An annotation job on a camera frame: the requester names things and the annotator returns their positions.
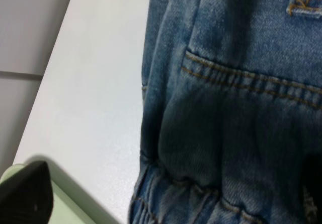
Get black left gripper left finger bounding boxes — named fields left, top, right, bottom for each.
left=1, top=161, right=54, bottom=223

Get light green plastic tray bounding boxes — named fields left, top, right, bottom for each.
left=1, top=160, right=117, bottom=223

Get children's blue denim shorts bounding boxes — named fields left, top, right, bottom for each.
left=128, top=0, right=321, bottom=223

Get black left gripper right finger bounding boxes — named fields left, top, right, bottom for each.
left=303, top=154, right=321, bottom=223

